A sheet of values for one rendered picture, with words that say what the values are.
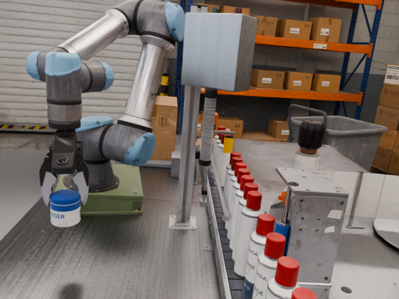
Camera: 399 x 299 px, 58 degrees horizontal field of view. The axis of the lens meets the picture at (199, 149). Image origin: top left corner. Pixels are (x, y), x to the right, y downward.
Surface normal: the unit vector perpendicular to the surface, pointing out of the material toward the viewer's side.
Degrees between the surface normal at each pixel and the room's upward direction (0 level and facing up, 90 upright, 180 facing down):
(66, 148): 33
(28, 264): 0
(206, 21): 90
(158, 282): 0
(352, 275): 0
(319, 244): 90
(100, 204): 90
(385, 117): 90
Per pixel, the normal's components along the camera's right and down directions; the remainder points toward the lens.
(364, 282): 0.08, -0.96
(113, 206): 0.21, 0.29
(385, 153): -0.95, 0.00
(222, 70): -0.53, 0.19
